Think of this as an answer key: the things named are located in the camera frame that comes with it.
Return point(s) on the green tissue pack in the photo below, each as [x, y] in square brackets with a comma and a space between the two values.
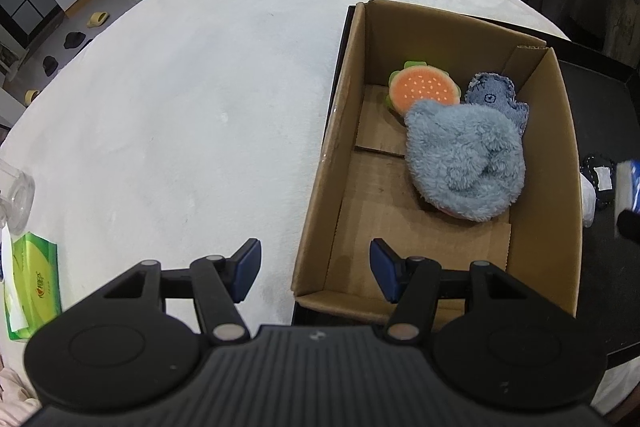
[33, 298]

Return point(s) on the black dotted fabric pouch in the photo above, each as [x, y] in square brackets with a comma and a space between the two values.
[601, 172]

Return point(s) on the plush burger toy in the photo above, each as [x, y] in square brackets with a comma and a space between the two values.
[417, 81]

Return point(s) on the fluffy blue plush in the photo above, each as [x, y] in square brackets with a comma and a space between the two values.
[466, 160]

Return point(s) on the white soft ball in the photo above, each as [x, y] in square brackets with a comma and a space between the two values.
[589, 202]

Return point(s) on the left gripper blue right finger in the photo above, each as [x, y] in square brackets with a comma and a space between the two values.
[411, 285]

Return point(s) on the black shallow tray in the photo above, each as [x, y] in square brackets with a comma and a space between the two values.
[584, 112]

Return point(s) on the blue snack packet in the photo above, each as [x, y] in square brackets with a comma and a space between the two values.
[627, 186]

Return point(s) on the blue denim fabric toy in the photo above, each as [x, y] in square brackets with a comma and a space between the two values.
[498, 92]

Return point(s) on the yellow slipper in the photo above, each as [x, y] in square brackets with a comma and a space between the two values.
[97, 19]

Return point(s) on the clear glass jar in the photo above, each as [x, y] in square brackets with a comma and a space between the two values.
[17, 195]

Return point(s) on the brown cardboard box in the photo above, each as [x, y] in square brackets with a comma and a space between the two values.
[451, 138]

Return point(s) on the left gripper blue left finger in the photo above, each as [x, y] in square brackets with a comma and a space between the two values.
[219, 284]

